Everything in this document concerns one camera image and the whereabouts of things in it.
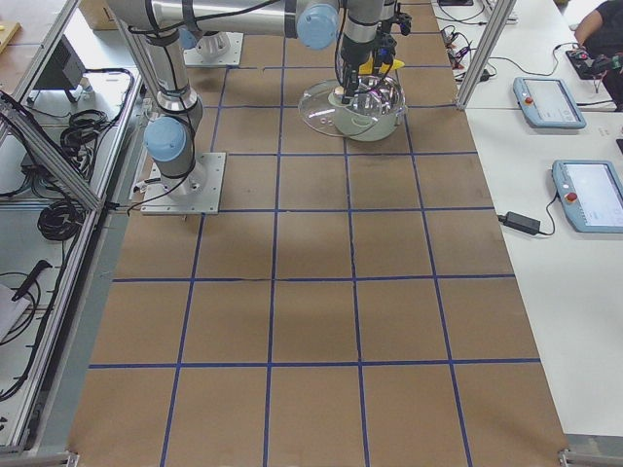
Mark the person in black shirt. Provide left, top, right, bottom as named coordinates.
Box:
left=574, top=0, right=622, bottom=112

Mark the lower blue teach pendant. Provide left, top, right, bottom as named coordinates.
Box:
left=552, top=160, right=622, bottom=234

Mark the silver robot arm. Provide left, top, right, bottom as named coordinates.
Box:
left=109, top=1, right=387, bottom=200
left=180, top=22, right=405, bottom=76

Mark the upper blue teach pendant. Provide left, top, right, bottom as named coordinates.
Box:
left=513, top=77, right=586, bottom=129

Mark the aluminium frame left rail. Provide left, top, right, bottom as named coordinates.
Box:
left=0, top=0, right=147, bottom=456

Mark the black box on stand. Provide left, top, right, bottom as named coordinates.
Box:
left=34, top=35, right=86, bottom=103

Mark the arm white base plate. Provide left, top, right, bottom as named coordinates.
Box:
left=139, top=152, right=226, bottom=215
left=184, top=32, right=243, bottom=68

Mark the yellow corn cob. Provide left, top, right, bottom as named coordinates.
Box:
left=359, top=58, right=405, bottom=75

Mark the black power adapter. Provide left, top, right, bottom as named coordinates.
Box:
left=498, top=211, right=540, bottom=235

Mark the cardboard box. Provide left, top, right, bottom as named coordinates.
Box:
left=79, top=0, right=117, bottom=31

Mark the aluminium frame post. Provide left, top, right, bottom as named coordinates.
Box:
left=457, top=0, right=516, bottom=110

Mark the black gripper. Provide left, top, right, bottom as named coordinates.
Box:
left=340, top=36, right=373, bottom=105
left=374, top=29, right=395, bottom=70

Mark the pale green cooking pot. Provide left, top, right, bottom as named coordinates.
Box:
left=328, top=76, right=408, bottom=142

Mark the coiled black cable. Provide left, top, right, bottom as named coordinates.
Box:
left=37, top=199, right=84, bottom=243
left=59, top=110, right=119, bottom=162

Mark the glass pot lid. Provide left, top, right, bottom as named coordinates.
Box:
left=298, top=77, right=389, bottom=137

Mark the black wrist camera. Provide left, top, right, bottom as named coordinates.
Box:
left=392, top=12, right=412, bottom=36

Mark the coiled black cable lower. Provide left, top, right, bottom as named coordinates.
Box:
left=37, top=199, right=84, bottom=243

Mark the coiled black cable upper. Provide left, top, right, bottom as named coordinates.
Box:
left=59, top=110, right=119, bottom=162

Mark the blue teach pendant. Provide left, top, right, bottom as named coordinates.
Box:
left=513, top=77, right=586, bottom=129
left=552, top=160, right=622, bottom=234

